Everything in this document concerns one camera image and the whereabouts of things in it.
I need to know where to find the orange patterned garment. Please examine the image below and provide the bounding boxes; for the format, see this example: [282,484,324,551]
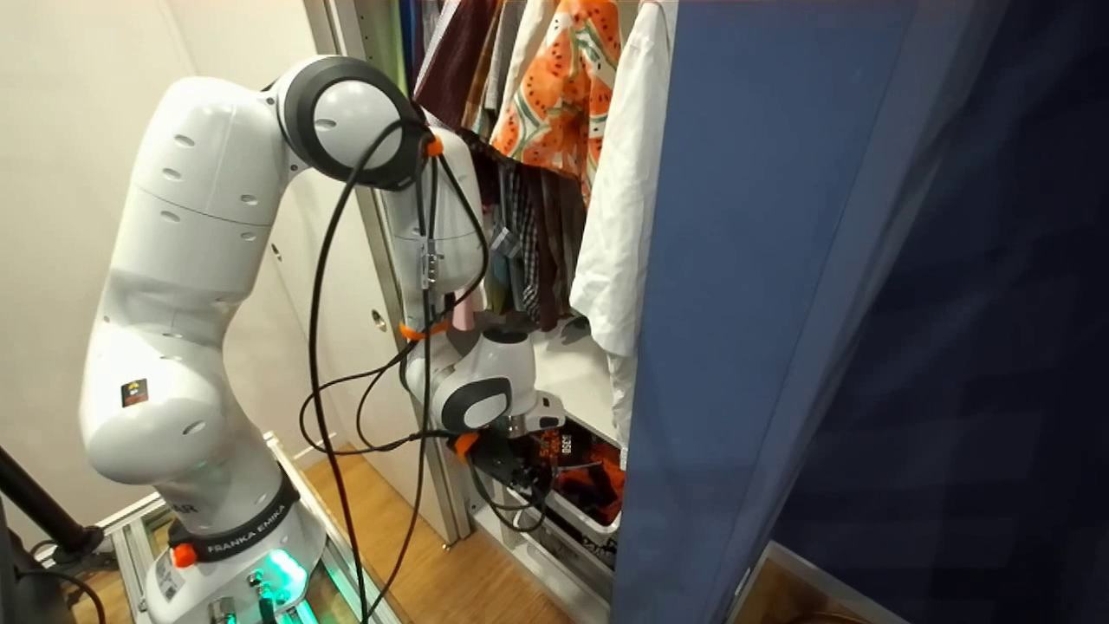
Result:
[490,0,629,187]

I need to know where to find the blue curtain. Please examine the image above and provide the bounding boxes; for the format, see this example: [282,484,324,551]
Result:
[606,0,1109,624]

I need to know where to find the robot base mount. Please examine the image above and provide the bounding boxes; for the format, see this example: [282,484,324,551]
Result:
[110,504,404,624]

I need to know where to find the dark striped garment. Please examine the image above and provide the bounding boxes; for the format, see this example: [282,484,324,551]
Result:
[490,161,582,335]

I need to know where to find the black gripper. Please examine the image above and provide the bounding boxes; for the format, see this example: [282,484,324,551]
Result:
[466,421,568,504]

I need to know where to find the white pull-out tray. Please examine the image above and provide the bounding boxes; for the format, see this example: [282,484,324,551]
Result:
[530,482,629,555]

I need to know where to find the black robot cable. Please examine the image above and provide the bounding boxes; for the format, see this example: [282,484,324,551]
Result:
[294,116,547,624]

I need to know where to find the black tripod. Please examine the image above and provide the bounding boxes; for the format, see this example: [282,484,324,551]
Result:
[0,447,110,624]

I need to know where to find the brown hanging garment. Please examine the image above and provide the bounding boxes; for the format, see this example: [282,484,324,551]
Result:
[408,0,511,132]

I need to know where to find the white hanging shirt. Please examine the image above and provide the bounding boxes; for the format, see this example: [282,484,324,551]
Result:
[565,0,675,364]

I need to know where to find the red items in tray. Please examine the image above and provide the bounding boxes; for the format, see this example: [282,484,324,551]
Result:
[552,426,629,528]

